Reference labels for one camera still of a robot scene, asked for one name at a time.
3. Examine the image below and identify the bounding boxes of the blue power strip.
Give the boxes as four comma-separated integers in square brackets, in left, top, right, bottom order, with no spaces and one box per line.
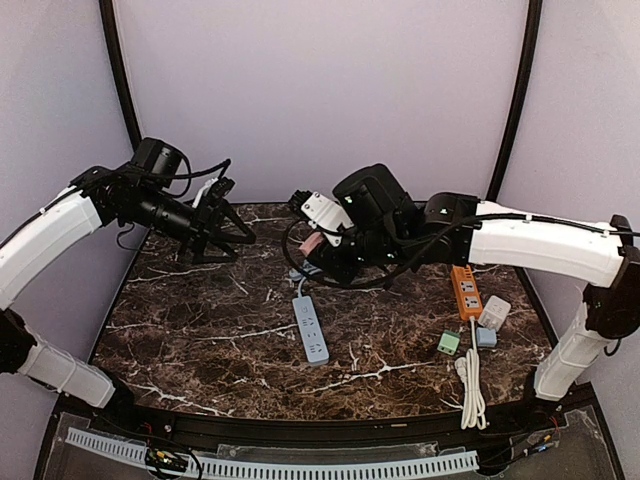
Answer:
[292,295,329,366]

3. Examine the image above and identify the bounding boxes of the white cube socket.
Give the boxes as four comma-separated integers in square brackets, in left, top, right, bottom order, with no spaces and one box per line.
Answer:
[478,295,511,331]

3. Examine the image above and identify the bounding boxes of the white power strip cable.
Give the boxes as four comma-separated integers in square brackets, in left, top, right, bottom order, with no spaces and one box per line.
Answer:
[453,319,489,430]

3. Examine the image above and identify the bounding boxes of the grey slotted cable duct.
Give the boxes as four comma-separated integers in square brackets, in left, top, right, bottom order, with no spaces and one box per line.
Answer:
[65,427,479,479]

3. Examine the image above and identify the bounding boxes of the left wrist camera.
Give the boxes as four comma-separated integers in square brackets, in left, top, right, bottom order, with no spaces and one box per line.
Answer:
[130,137,236,211]

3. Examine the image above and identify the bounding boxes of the black front table rail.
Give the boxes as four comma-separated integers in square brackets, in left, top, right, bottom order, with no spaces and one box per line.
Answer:
[56,386,595,451]

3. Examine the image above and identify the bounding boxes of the left black frame post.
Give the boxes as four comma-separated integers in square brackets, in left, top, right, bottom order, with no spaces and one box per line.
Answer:
[98,0,142,150]

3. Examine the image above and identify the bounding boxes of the right black frame post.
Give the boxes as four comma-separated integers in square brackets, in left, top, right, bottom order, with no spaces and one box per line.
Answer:
[485,0,543,202]

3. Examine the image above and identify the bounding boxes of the black frame post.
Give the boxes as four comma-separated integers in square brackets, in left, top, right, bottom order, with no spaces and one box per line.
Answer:
[485,0,543,202]
[98,0,142,150]

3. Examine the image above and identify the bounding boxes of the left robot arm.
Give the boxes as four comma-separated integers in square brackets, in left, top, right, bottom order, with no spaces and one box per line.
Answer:
[1,162,255,409]

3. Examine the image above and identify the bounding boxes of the orange power strip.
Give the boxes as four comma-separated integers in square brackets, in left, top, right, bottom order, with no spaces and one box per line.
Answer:
[450,266,483,321]

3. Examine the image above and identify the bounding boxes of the green plug adapter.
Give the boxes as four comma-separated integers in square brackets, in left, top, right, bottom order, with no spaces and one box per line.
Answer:
[437,330,460,356]

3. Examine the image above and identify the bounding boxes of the light blue plug adapter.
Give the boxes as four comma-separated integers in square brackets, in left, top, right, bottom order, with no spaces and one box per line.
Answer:
[475,327,498,348]

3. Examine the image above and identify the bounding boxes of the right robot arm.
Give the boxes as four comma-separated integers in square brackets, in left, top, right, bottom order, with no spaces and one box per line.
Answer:
[296,193,639,401]

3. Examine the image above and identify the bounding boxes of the pink plug adapter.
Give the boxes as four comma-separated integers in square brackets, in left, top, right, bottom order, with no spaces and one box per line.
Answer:
[299,232,326,257]

